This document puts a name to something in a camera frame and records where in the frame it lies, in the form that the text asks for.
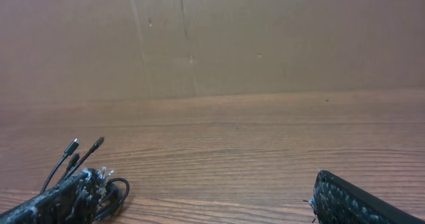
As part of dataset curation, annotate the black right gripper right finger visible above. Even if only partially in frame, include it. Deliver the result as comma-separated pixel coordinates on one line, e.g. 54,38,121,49
308,170,424,224

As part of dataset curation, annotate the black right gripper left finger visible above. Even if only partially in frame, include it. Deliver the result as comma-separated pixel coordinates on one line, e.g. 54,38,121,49
1,169,115,224

